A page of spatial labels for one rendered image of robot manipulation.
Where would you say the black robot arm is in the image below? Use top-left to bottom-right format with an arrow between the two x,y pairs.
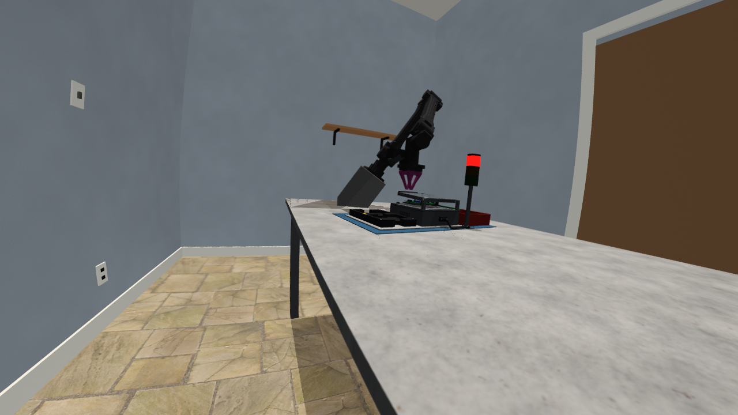
364,90 -> 443,182

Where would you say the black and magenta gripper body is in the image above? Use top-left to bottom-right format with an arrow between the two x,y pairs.
397,151 -> 425,172

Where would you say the red bin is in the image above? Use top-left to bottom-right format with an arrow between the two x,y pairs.
458,209 -> 491,226

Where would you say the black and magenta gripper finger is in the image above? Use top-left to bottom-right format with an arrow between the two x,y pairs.
399,171 -> 409,190
406,171 -> 422,190

